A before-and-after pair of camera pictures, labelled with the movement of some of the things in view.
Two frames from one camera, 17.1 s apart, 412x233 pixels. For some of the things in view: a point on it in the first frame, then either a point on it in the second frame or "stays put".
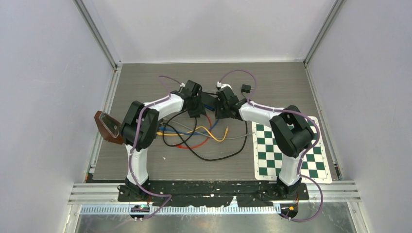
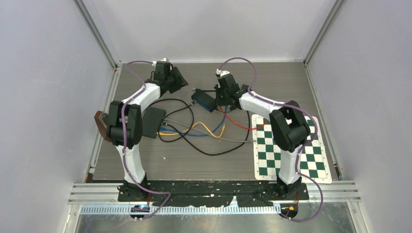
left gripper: x=200 y=110 -> x=175 y=73
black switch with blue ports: x=209 y=100 stays put
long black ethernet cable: x=197 y=156 -> x=218 y=153
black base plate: x=248 y=193 stays put
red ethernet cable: x=180 y=146 -> x=241 y=126
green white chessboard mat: x=268 y=157 stays put
